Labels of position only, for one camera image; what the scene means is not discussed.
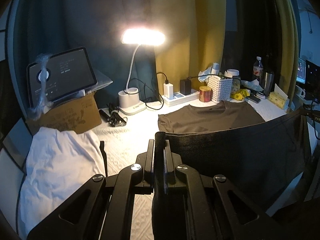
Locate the steel tumbler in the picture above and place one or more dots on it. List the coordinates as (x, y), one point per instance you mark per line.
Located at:
(267, 82)

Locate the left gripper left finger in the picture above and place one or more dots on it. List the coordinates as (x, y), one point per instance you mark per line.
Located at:
(146, 161)

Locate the computer monitor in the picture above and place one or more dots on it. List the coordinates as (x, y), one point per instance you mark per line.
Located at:
(301, 71)

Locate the yellow curtain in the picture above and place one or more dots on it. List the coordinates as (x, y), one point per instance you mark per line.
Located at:
(229, 32)

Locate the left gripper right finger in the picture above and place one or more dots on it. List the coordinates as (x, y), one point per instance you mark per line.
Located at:
(171, 160)

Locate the white phone charger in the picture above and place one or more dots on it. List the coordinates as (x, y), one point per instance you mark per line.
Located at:
(168, 91)

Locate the black smartphone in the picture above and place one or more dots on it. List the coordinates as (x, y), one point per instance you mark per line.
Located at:
(253, 99)

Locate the white mug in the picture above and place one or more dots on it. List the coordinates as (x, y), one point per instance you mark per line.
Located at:
(300, 92)

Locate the brown t-shirt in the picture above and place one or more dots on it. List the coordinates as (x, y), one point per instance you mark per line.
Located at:
(245, 178)

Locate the white cloth pile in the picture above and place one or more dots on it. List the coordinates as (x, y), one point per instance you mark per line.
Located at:
(58, 164)

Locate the tablet with dark screen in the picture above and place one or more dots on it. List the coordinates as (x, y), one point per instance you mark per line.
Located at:
(67, 73)

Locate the red gold can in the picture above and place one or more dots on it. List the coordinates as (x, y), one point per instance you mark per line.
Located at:
(205, 94)

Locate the clear jar white lid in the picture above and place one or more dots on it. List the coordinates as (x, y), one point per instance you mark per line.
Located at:
(234, 74)

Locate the white power strip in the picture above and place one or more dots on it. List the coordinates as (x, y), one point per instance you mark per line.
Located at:
(180, 98)

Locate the black power adapter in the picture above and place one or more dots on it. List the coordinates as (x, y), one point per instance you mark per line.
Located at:
(185, 86)

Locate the yellow snack bag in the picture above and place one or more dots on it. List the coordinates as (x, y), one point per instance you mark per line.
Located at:
(241, 94)

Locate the teal curtain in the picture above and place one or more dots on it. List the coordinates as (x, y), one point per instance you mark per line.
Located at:
(38, 27)

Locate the yellow tissue box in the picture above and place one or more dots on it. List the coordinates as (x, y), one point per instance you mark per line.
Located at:
(279, 98)

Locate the cardboard box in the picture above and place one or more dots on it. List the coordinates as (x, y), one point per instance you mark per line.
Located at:
(79, 115)

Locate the white desk lamp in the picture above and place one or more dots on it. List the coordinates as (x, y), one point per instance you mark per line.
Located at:
(133, 99)

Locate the plastic water bottle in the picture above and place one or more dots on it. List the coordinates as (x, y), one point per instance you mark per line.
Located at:
(258, 69)

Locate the white perforated basket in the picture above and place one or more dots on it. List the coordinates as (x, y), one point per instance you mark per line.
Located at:
(221, 87)

